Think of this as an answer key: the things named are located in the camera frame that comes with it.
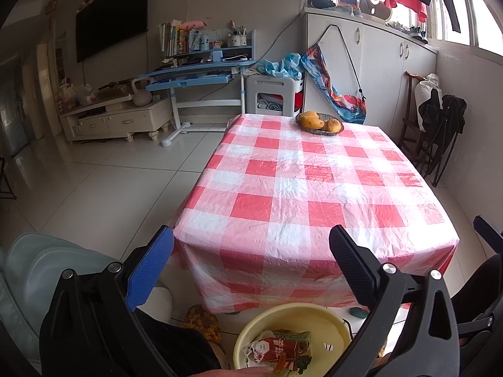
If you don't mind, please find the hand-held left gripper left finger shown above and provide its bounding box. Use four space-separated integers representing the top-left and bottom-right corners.
39 225 175 377

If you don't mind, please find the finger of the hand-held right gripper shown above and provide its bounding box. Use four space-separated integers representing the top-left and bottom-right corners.
473 215 503 254

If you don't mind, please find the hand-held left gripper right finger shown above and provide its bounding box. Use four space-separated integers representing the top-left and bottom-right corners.
326 225 460 377

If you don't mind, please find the yellow plastic basin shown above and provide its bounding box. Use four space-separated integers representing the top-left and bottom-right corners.
234 303 353 377

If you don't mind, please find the red snack bag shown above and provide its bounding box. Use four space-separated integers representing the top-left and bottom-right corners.
251 330 313 374

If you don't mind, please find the person's right leg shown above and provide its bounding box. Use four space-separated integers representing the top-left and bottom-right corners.
448 253 503 346

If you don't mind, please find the floral slipper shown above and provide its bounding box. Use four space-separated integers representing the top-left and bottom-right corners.
184 304 223 342

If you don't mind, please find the red white checked tablecloth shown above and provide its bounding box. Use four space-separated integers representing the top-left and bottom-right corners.
171 113 461 315

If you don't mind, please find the wooden chair with black bag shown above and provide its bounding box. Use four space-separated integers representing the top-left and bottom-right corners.
418 88 468 187

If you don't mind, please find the light green chair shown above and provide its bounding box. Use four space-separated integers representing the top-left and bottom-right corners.
0 232 174 374

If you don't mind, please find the cream TV cabinet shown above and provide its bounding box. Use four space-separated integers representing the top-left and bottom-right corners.
59 86 171 142

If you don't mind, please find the white sack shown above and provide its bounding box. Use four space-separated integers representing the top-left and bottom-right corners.
414 74 443 130

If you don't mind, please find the pink kettlebell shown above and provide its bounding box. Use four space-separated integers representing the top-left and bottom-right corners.
131 78 152 107

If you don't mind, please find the colourful printed bag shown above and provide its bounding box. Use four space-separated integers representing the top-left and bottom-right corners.
301 45 367 124

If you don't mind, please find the blue study desk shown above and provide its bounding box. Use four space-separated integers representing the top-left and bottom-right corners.
137 29 256 148

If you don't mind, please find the white plastic stool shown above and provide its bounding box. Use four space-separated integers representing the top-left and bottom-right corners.
246 74 305 117

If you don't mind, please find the white built-in cabinet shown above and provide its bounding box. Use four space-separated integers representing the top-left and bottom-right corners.
302 6 439 142

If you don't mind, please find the blue plastic bag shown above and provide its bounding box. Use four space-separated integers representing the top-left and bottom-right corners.
257 53 305 81

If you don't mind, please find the row of books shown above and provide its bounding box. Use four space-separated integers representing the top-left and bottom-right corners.
158 19 189 57

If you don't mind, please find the black television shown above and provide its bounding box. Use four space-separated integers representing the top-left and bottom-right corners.
76 0 150 63

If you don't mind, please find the wire fruit basket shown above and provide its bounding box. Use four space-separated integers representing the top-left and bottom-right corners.
296 112 345 135

